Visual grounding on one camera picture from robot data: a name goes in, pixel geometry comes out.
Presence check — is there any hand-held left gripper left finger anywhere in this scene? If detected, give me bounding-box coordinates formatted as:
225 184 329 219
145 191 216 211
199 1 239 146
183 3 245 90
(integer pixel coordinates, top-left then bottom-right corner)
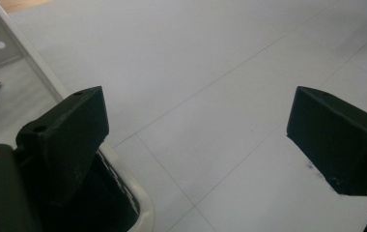
15 86 110 207

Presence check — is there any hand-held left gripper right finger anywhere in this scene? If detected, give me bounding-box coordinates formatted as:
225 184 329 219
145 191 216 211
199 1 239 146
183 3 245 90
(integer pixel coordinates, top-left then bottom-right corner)
286 86 367 197

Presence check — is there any dark knit vest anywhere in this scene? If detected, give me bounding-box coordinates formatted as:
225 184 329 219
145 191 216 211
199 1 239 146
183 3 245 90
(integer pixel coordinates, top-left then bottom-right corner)
0 73 141 232

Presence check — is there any white perforated plastic basket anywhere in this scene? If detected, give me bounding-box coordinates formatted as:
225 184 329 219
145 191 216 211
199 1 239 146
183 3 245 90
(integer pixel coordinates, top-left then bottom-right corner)
0 0 156 232

